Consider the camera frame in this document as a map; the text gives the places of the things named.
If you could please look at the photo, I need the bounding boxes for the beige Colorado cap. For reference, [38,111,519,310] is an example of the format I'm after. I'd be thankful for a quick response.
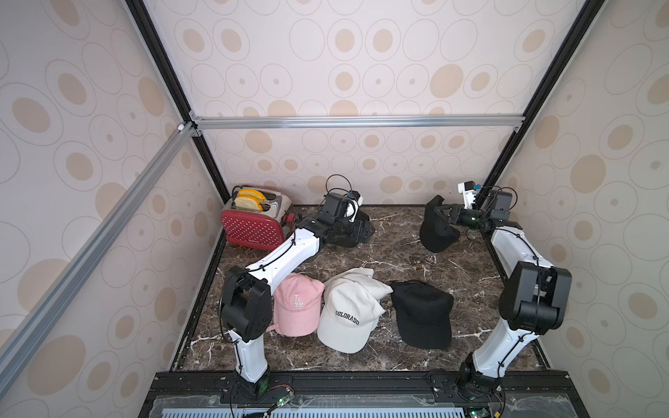
[317,279,385,354]

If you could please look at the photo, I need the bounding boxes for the pink cap with logo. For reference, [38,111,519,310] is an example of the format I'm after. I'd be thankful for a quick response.
[268,273,325,337]

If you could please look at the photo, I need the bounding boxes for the black cap white patch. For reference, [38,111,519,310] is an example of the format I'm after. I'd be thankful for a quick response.
[324,211,376,248]

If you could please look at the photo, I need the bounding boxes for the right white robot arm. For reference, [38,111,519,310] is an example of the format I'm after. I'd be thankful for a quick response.
[427,189,572,401]

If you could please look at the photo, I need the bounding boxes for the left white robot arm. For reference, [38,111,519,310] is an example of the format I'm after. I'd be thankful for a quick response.
[218,189,375,392]

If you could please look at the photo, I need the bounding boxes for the red polka dot toaster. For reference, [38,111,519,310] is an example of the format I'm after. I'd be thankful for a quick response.
[221,185,294,251]

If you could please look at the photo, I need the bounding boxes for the yellow toast slices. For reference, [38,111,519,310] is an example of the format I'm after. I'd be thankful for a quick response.
[233,188,269,212]

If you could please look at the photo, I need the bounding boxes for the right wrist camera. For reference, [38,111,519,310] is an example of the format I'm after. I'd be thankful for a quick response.
[457,180,481,209]

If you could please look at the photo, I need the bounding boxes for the horizontal aluminium frame bar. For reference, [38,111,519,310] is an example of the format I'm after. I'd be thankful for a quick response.
[194,114,524,130]

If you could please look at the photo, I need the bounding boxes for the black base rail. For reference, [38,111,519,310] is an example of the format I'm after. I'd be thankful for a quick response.
[139,370,589,417]

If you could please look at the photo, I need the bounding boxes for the left aluminium frame bar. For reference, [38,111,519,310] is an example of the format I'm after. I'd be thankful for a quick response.
[1,122,195,396]

